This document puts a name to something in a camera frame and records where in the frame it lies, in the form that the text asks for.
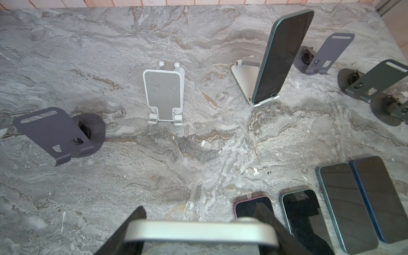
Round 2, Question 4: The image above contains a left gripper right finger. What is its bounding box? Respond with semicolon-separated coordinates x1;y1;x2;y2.
254;204;312;255

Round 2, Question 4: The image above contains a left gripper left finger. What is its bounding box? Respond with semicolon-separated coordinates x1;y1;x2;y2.
95;206;147;255

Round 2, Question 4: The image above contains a front left black stand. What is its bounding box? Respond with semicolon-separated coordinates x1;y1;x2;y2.
13;107;106;166

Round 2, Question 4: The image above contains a black stand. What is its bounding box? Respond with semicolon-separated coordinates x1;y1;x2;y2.
13;107;106;166
337;59;408;103
370;93;408;126

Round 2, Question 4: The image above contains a white back left stand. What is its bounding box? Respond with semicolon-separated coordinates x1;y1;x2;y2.
142;61;185;126

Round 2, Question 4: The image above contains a white stand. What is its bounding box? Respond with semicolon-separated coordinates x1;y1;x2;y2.
142;61;185;126
231;56;280;107

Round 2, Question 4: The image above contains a front middle black stand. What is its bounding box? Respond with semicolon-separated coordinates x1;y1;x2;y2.
370;93;408;126

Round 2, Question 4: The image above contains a front right black stand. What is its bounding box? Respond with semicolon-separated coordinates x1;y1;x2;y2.
337;59;408;103

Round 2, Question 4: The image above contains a white back middle stand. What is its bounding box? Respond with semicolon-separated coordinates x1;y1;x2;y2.
231;56;280;107

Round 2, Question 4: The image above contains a purple grey phone stand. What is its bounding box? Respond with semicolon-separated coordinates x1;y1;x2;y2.
293;33;355;75

